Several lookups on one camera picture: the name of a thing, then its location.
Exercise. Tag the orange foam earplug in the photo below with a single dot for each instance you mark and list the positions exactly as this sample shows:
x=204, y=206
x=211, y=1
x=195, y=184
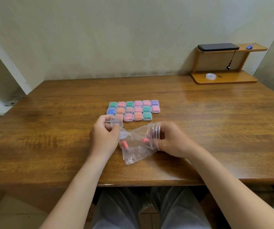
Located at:
x=125, y=144
x=145, y=140

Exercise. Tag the black power bank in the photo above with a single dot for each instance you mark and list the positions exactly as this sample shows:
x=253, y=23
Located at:
x=218, y=47

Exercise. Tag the blue binder clip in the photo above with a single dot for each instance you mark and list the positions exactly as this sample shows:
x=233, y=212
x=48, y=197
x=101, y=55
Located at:
x=249, y=46

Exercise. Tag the rows of filled earplug boxes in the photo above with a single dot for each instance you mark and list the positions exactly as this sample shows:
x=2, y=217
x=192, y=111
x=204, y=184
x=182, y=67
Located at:
x=134, y=110

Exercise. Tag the clear plastic zip bag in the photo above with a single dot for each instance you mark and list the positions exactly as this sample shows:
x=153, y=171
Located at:
x=137, y=147

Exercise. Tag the person's right hand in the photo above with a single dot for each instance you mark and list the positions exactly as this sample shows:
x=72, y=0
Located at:
x=175, y=143

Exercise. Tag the grey trousers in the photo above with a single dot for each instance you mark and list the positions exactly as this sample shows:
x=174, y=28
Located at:
x=151, y=209

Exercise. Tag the person's left middle finger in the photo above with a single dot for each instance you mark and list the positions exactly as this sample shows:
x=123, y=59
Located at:
x=108, y=126

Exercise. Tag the white shelf unit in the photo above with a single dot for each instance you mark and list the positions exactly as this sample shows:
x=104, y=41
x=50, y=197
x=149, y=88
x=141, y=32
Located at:
x=1, y=76

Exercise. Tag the wooden desk shelf riser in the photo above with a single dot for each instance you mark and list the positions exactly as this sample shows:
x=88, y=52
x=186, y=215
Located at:
x=225, y=77

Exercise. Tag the clear tape roll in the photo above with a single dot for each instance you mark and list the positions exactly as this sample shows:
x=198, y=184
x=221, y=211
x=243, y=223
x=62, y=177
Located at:
x=210, y=76

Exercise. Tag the person's left thumb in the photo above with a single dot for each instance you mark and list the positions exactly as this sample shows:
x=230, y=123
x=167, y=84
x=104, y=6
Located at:
x=116, y=134

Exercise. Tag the folded newspaper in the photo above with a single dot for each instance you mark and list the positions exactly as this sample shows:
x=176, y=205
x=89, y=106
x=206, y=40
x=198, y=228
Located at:
x=14, y=100

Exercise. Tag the person's right forearm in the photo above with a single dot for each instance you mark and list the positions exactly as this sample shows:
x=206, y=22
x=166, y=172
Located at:
x=232, y=188

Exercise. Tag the person's left forearm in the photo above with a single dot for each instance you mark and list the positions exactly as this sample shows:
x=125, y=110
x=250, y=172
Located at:
x=77, y=193

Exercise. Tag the small clear plastic case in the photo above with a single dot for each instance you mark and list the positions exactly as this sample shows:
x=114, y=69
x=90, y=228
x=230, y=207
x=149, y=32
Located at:
x=118, y=123

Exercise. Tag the person's right thumb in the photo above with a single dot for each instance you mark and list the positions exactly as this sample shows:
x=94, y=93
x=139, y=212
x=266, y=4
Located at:
x=157, y=143

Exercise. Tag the person's left hand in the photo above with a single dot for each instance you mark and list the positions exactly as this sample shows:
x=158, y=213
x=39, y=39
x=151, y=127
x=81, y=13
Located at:
x=102, y=140

